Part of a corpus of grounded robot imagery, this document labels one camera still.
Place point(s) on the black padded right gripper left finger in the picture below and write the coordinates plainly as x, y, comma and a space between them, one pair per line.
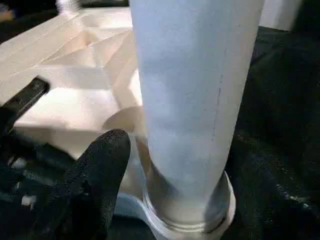
82, 195

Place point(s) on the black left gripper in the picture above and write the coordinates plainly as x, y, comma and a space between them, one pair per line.
17, 150

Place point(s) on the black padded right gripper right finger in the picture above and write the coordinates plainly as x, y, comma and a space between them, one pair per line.
280, 200

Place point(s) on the white plastic table top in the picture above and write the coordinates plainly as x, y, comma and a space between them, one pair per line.
70, 75

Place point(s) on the white plastic table leg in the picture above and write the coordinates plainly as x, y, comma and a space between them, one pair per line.
190, 90
67, 5

